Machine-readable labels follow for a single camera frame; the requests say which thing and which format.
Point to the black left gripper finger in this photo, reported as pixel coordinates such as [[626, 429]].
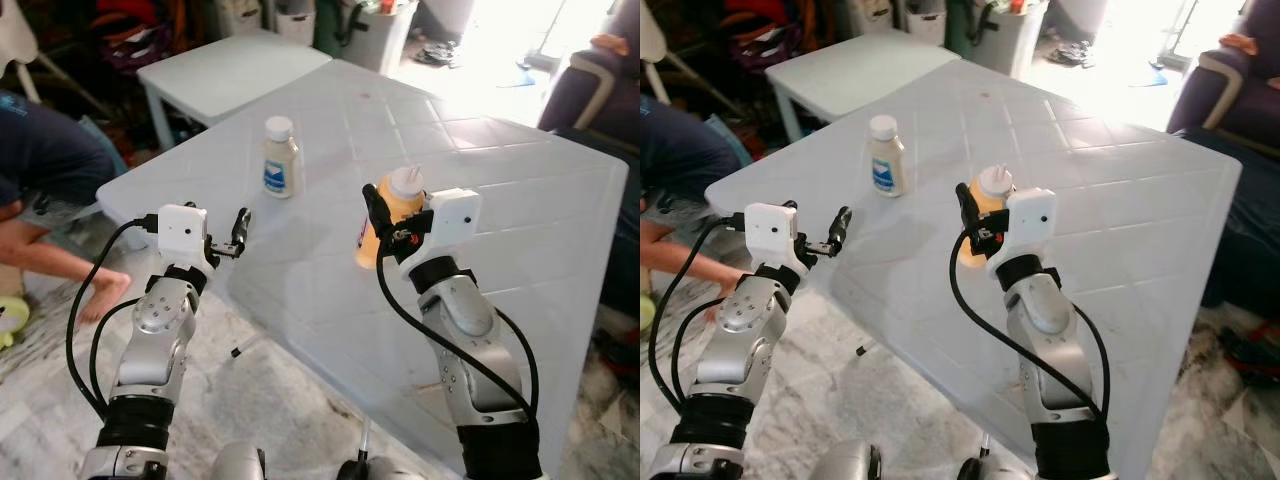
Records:
[[242, 228], [840, 226]]

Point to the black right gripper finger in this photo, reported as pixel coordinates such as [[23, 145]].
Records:
[[377, 215], [969, 213]]

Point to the orange sauce bottle white cap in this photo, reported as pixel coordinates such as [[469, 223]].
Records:
[[992, 200], [402, 205]]

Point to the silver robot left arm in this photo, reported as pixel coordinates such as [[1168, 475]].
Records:
[[150, 345], [735, 345]]

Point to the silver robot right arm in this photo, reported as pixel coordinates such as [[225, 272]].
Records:
[[1045, 320], [470, 320]]

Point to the white mayonnaise bottle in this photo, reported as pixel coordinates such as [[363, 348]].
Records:
[[282, 165], [886, 165]]

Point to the large white plastic table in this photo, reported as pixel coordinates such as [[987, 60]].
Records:
[[480, 150], [1100, 170]]

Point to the small pale green table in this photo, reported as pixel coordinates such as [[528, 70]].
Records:
[[860, 72], [230, 70]]

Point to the person in dark blue shirt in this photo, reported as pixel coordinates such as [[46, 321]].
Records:
[[680, 150], [40, 150]]

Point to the grey rubbish bin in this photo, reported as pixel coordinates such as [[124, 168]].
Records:
[[385, 40], [1015, 40]]

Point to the yellow green plastic object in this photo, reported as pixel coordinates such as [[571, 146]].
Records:
[[646, 312], [12, 320]]

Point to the purple red backpack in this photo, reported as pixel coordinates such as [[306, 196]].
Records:
[[760, 45], [135, 45]]

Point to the seated person in dark clothes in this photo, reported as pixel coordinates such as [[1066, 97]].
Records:
[[555, 105], [1250, 220]]

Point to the grey robot left leg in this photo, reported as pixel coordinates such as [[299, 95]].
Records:
[[235, 465], [840, 465]]

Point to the grey robot leg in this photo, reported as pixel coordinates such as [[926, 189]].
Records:
[[235, 465], [1000, 472], [840, 465], [385, 472]]

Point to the grey robot right leg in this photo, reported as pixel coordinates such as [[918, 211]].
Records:
[[385, 472], [1000, 472]]

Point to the white plastic chair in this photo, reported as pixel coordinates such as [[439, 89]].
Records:
[[650, 35], [15, 40]]

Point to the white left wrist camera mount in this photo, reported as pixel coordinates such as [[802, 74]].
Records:
[[182, 235], [772, 235]]

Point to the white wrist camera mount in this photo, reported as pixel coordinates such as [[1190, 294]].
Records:
[[452, 215], [1030, 215], [772, 235], [182, 235]]

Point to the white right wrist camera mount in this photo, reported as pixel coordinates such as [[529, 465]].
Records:
[[1030, 215], [452, 215]]

